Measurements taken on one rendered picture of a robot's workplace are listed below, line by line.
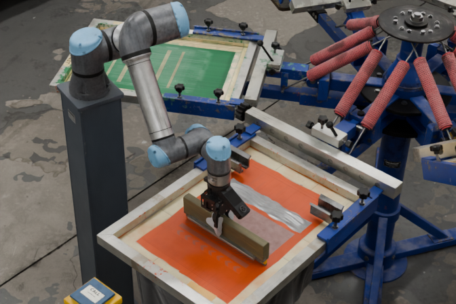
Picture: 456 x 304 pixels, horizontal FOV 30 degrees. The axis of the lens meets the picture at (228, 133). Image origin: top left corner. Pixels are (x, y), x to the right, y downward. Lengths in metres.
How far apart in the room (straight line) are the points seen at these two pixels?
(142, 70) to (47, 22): 3.51
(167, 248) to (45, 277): 1.38
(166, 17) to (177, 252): 0.77
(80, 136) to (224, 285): 0.84
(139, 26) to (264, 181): 0.81
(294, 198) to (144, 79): 0.76
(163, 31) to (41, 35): 3.35
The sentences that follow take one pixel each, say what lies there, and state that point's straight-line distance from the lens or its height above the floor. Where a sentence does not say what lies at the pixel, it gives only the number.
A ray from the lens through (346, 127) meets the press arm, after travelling 3.27.
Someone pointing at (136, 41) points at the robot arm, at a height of 1.61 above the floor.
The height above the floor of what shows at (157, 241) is 0.95.
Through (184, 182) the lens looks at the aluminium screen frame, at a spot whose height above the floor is 0.99.
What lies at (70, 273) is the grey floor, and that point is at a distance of 4.14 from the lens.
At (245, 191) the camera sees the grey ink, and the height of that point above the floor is 0.96.
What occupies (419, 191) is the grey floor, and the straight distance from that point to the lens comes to 4.68.
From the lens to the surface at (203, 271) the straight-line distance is 2.77.
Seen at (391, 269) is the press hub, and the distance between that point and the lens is 4.20.
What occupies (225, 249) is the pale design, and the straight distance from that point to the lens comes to 2.85.
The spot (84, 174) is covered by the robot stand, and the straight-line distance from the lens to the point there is 3.29.
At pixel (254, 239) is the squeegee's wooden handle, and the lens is 2.74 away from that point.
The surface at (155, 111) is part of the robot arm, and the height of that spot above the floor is 1.42.
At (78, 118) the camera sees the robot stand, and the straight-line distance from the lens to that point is 3.13.
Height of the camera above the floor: 2.94
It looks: 36 degrees down
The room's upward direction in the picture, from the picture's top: 2 degrees clockwise
